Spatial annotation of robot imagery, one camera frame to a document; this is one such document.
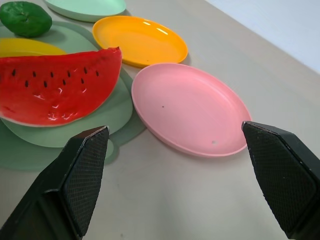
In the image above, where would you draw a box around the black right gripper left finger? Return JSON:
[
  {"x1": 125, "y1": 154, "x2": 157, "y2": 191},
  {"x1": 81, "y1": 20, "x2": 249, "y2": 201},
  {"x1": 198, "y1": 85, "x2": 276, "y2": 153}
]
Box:
[{"x1": 0, "y1": 125, "x2": 110, "y2": 240}]

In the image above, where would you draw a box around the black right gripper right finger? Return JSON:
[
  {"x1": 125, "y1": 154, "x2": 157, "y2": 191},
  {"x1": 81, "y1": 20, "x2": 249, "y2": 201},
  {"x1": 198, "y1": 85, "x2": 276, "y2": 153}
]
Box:
[{"x1": 241, "y1": 120, "x2": 320, "y2": 240}]

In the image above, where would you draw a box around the pink plate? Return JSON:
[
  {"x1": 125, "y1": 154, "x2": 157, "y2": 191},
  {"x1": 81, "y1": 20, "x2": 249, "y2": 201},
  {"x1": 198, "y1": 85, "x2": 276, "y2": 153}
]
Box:
[{"x1": 131, "y1": 62, "x2": 253, "y2": 159}]

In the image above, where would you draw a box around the sage green serving tray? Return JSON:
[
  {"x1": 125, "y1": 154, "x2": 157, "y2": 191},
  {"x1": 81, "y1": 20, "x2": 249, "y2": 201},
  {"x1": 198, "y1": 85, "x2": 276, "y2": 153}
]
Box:
[{"x1": 0, "y1": 20, "x2": 147, "y2": 172}]

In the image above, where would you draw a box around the mint green plate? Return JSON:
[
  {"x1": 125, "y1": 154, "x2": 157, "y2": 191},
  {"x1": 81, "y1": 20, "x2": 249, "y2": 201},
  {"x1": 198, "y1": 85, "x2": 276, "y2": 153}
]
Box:
[{"x1": 43, "y1": 0, "x2": 127, "y2": 23}]

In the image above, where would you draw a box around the orange plate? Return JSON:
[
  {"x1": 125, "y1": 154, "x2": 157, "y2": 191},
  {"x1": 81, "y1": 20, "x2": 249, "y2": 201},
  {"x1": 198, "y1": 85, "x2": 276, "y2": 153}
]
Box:
[{"x1": 92, "y1": 15, "x2": 189, "y2": 69}]

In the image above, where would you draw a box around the yellow fruit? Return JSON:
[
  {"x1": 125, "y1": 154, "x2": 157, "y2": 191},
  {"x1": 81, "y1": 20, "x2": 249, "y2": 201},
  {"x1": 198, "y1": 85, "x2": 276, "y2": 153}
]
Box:
[{"x1": 0, "y1": 37, "x2": 68, "y2": 58}]

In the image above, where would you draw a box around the green lime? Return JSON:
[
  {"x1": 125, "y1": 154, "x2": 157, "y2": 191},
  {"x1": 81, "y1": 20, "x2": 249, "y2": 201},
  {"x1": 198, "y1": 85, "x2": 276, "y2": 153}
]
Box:
[{"x1": 0, "y1": 1, "x2": 53, "y2": 39}]

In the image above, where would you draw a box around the red watermelon slice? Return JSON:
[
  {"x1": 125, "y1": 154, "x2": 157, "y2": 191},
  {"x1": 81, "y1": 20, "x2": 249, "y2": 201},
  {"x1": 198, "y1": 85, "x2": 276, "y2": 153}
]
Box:
[{"x1": 0, "y1": 46, "x2": 123, "y2": 128}]

